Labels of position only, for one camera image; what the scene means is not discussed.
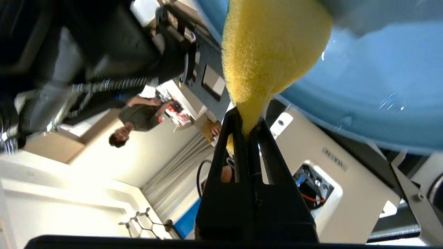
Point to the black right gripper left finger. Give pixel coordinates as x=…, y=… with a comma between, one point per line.
x=218, y=207

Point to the yellow sponge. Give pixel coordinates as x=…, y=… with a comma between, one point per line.
x=270, y=52

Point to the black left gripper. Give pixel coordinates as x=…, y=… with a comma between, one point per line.
x=104, y=34

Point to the wooden wall cabinet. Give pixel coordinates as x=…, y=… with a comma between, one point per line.
x=69, y=141

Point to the blue panel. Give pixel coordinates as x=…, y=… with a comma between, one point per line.
x=188, y=219

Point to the blue plate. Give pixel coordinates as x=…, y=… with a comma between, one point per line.
x=380, y=86

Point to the grey curtain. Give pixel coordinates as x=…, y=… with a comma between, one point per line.
x=180, y=173

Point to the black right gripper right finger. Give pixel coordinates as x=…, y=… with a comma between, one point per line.
x=283, y=207

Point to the black molecule shaped lamp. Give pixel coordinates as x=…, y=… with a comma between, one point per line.
x=142, y=221

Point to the person in dark shirt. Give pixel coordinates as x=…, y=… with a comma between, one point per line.
x=138, y=117

